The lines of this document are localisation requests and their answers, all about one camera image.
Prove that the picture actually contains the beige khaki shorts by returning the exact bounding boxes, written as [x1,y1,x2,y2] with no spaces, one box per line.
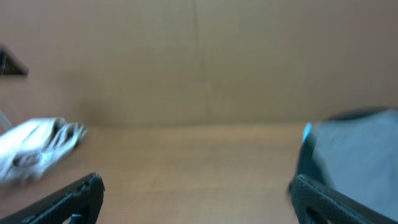
[1,118,88,186]

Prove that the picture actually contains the light blue garment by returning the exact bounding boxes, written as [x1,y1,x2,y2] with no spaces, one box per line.
[302,123,312,142]

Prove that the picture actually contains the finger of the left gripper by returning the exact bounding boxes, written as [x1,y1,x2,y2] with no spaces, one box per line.
[1,45,29,76]

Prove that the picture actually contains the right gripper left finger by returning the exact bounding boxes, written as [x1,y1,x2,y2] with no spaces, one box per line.
[1,173,105,224]

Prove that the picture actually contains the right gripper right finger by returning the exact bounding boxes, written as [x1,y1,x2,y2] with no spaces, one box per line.
[290,174,397,224]

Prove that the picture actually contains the grey shorts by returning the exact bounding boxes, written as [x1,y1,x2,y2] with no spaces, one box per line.
[310,111,397,220]

